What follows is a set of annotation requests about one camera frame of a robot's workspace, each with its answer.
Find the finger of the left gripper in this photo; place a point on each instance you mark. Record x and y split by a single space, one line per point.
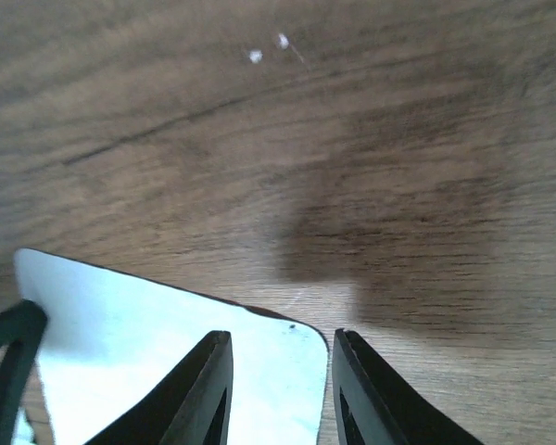
22 328

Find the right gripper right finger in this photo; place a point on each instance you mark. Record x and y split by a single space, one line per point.
374 404

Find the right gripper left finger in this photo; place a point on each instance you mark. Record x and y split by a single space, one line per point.
190 405

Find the blue cleaning cloth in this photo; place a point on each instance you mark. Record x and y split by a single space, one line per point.
112 337

